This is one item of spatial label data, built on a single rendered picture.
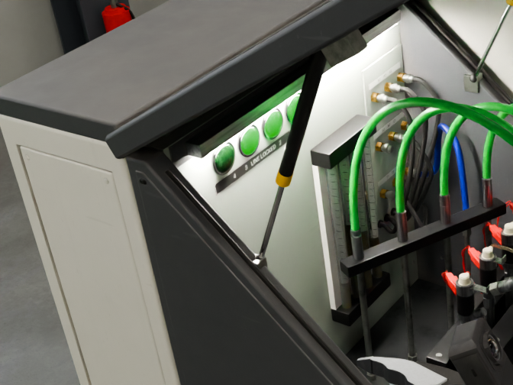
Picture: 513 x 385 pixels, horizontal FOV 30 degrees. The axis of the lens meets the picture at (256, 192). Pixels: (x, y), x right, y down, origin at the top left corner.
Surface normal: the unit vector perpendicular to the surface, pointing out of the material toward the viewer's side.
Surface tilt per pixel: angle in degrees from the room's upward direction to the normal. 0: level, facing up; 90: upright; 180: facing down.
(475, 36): 90
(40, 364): 1
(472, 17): 90
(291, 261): 90
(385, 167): 90
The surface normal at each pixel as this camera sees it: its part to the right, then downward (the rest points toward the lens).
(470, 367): -0.35, 0.41
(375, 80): 0.78, 0.21
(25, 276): -0.13, -0.86
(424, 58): -0.61, 0.47
